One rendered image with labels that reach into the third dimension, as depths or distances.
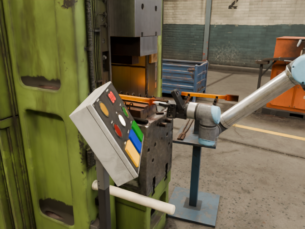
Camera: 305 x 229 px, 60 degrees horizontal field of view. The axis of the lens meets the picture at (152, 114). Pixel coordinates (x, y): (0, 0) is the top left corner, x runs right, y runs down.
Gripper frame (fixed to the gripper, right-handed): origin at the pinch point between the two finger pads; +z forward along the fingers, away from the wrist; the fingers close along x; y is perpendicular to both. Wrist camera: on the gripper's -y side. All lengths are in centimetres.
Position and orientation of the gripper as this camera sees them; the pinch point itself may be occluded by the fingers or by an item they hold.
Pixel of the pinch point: (155, 101)
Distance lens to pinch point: 152.2
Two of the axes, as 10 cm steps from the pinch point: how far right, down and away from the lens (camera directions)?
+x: 4.4, -2.8, 8.5
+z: -9.0, -1.7, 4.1
